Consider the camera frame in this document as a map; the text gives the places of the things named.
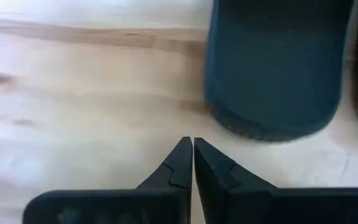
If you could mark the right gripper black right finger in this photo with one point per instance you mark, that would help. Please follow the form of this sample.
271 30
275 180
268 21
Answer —
244 205

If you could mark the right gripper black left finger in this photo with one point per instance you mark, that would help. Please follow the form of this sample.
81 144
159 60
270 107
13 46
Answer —
154 205

